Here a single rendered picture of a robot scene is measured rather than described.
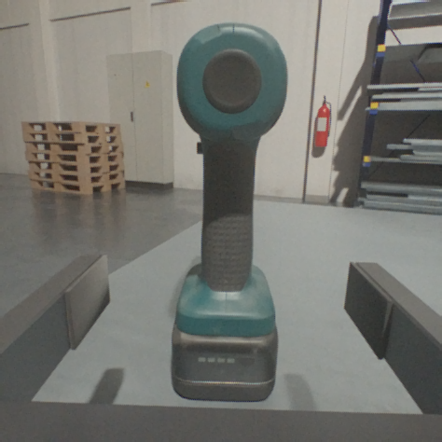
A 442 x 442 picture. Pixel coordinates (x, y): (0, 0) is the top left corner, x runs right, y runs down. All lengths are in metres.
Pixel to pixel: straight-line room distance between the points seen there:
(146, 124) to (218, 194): 5.16
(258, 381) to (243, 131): 0.16
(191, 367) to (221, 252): 0.08
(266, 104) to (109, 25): 6.29
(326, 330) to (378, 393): 0.08
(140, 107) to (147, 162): 0.84
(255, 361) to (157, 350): 0.10
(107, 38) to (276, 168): 3.56
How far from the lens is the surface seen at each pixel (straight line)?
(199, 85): 0.18
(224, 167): 0.21
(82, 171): 5.01
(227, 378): 0.24
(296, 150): 4.81
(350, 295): 0.17
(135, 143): 5.51
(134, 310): 0.36
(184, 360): 0.23
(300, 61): 4.93
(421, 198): 3.76
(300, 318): 0.35
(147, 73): 5.42
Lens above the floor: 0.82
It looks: 14 degrees down
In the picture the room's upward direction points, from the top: 1 degrees clockwise
